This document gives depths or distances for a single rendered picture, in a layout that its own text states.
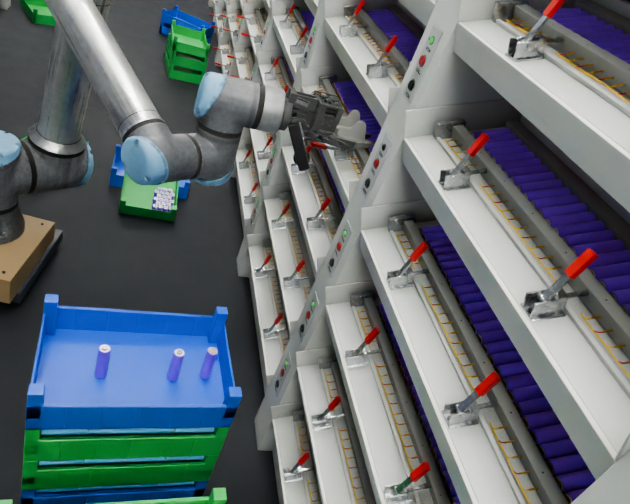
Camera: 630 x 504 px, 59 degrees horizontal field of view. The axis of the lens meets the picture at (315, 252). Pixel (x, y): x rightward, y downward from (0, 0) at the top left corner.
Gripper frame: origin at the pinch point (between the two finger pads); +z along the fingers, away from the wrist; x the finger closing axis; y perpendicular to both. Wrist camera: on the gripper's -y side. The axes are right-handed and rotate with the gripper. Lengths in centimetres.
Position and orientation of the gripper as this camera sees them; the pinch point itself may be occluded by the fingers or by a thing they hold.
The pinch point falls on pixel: (365, 141)
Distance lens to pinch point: 123.5
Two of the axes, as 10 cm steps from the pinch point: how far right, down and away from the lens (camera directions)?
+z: 9.3, 1.5, 3.2
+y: 3.1, -7.7, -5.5
